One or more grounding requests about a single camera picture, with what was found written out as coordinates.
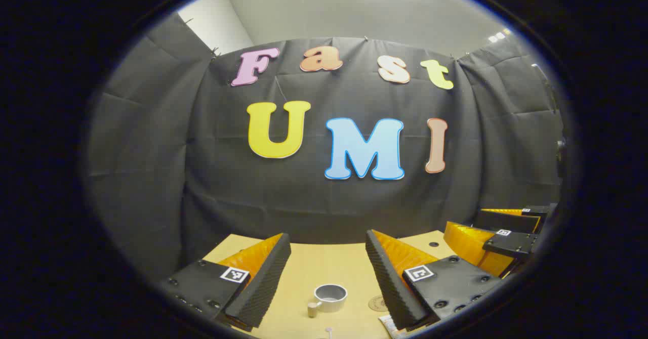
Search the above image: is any white toothpaste tube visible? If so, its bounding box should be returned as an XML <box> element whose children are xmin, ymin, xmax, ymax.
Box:
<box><xmin>379</xmin><ymin>314</ymin><xmax>407</xmax><ymax>338</ymax></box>

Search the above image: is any white cup with wooden handle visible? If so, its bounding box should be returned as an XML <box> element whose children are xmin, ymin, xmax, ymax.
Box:
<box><xmin>307</xmin><ymin>284</ymin><xmax>348</xmax><ymax>318</ymax></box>

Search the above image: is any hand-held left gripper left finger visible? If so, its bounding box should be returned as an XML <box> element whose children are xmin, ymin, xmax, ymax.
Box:
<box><xmin>158</xmin><ymin>233</ymin><xmax>292</xmax><ymax>330</ymax></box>

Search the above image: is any wooden desktop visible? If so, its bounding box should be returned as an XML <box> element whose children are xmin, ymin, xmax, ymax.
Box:
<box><xmin>202</xmin><ymin>230</ymin><xmax>459</xmax><ymax>339</ymax></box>

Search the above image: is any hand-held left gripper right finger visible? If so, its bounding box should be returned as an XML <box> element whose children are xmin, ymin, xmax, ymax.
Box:
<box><xmin>366</xmin><ymin>229</ymin><xmax>504</xmax><ymax>331</ymax></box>

